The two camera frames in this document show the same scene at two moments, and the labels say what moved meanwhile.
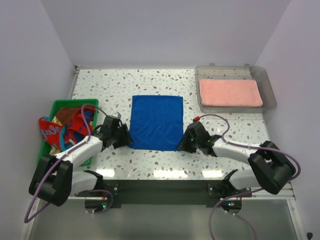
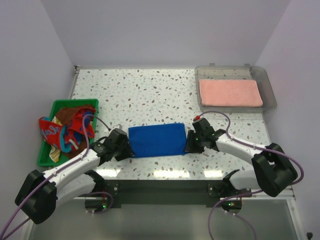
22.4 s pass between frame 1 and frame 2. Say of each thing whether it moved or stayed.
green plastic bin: stayed
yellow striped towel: stayed
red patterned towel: stayed
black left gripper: moved
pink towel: stayed
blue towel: moved
